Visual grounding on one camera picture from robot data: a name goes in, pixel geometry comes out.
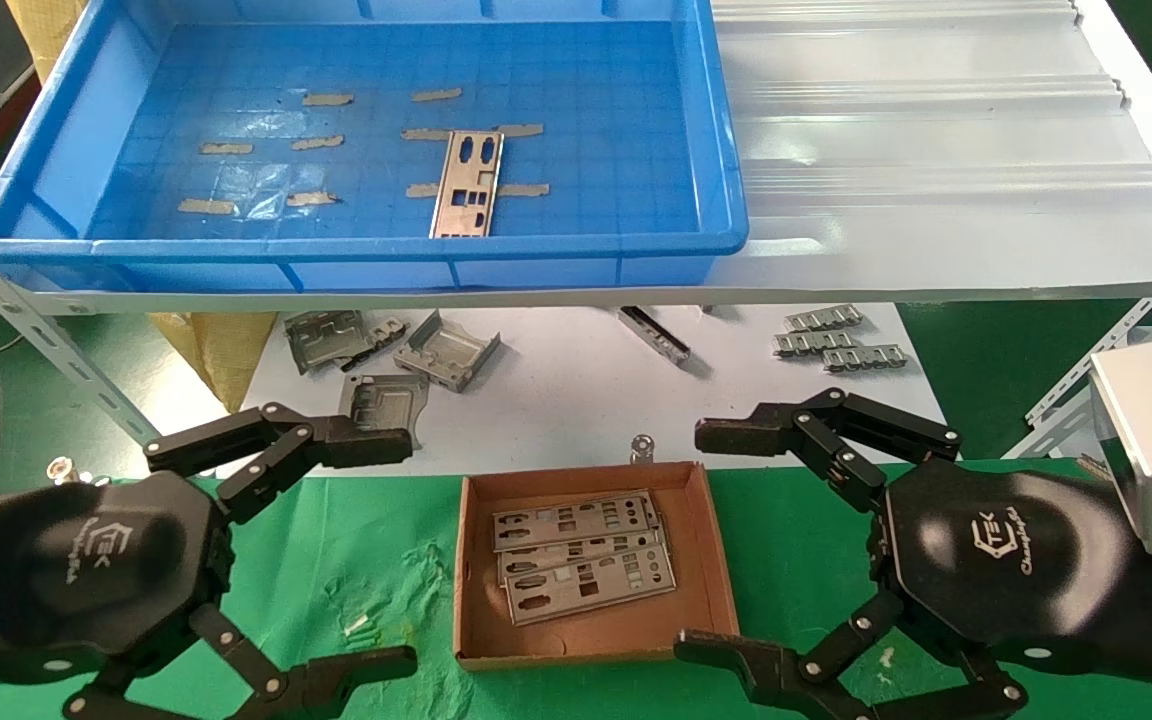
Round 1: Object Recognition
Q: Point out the green table cloth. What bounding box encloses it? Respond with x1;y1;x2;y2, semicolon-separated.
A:
0;460;1152;720

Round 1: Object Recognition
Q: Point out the slotted metal rack upright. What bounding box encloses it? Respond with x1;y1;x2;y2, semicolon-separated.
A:
0;205;165;451

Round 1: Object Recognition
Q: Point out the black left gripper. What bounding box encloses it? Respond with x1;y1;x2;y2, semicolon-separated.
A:
0;470;419;720

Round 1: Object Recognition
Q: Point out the grey stamped metal plate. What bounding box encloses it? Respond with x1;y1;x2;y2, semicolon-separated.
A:
339;373;431;451

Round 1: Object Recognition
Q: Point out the white flat shelf board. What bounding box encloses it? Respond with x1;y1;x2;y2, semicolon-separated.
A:
216;303;947;479

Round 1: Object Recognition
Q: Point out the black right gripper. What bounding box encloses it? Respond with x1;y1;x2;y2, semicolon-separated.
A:
674;388;1137;720

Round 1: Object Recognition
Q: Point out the grey metal tray part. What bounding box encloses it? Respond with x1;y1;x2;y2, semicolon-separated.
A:
393;310;502;393

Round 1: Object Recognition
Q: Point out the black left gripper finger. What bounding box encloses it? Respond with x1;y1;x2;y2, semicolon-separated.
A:
144;403;415;524

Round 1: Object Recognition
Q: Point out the yellow woven sack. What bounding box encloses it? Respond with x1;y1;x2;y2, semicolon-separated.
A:
6;0;89;81
148;312;279;414

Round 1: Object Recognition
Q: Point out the silver IO shield plate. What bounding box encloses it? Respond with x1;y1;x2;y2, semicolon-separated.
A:
504;545;678;627
498;530;667;586
492;490;661;553

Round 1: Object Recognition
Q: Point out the slotted metal rack brace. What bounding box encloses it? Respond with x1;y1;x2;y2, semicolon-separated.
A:
1024;290;1152;461

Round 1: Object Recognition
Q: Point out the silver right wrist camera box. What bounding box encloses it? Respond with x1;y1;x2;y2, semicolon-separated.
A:
1088;335;1152;558

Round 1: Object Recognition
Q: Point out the blue plastic tray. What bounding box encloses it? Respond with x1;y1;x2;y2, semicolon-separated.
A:
0;0;750;293

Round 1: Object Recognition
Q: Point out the grey metal connector strip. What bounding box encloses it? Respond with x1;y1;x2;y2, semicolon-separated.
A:
823;344;911;373
774;330;859;357
785;304;864;333

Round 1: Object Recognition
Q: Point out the slim grey metal bracket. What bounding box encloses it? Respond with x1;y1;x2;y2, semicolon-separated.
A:
619;306;692;363

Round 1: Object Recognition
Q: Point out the white corrugated shelf panel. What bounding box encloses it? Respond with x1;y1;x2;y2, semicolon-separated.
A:
0;0;1152;313

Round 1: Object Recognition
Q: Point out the grey folded metal bracket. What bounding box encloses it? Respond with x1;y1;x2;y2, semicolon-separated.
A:
283;310;377;376

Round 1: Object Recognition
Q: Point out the brown cardboard box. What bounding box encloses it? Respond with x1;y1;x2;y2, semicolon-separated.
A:
453;460;741;671

